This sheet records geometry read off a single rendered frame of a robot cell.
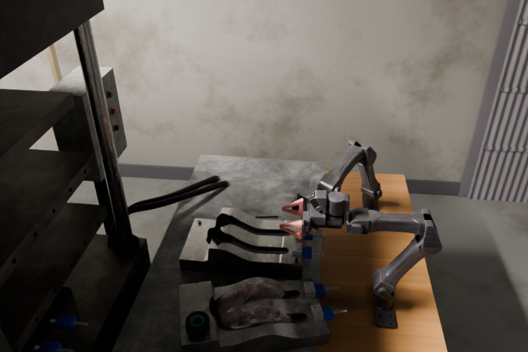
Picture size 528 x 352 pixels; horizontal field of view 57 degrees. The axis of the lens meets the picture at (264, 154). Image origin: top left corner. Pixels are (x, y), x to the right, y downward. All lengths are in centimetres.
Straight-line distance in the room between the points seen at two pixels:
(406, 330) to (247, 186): 106
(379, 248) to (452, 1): 175
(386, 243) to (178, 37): 202
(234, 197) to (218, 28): 136
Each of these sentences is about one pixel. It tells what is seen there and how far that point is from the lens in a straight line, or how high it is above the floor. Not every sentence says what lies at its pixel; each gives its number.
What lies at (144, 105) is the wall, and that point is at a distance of 373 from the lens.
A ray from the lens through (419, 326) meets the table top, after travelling 193.
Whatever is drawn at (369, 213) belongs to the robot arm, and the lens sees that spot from 165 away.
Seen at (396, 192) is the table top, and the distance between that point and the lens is 252.
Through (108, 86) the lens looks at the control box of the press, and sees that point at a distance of 217.
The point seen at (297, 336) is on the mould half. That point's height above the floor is 86.
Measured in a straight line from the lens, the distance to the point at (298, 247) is 196.
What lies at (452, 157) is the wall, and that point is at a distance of 382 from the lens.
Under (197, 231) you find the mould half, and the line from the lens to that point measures 214.
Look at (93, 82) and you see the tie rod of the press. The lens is 179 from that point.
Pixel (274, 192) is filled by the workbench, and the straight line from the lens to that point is 244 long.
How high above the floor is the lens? 225
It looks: 32 degrees down
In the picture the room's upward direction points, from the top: straight up
